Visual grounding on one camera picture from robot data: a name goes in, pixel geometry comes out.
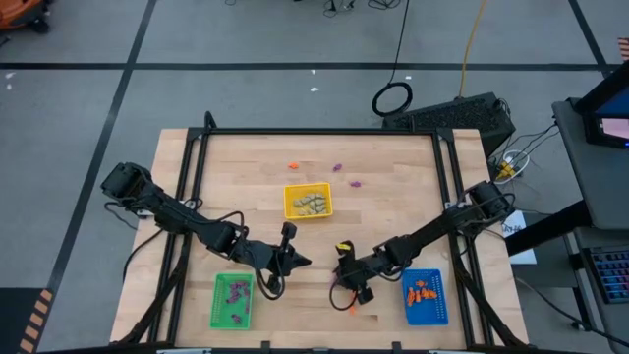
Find black mat orange stripes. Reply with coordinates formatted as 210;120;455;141
0;287;55;354

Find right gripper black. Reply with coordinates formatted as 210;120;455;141
333;239;394;306

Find black floor cable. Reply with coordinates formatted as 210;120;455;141
513;277;629;348

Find white paper sheet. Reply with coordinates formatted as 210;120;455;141
500;211;538;266

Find blue plastic basket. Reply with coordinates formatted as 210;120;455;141
401;267;449;326

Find black computer case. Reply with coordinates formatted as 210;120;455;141
381;91;517;158

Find black monitor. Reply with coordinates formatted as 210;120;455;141
574;61;629;148

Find green plastic basket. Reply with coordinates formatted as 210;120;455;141
209;272;256;330

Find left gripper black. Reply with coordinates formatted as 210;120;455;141
230;220;314;296

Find yellow plastic basket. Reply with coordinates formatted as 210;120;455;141
283;182;335;220

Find backlit keyboard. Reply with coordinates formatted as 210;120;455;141
587;247;629;305

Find white coiled cable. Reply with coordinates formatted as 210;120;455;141
492;148;531;186

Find orange machine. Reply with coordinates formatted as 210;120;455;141
0;0;50;33

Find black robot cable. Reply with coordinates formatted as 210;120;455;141
103;201;166;284

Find yellow cable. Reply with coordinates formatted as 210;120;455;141
457;0;488;99

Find black coiled cable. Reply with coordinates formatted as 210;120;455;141
372;0;415;118

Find grey desk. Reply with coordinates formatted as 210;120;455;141
550;96;629;354

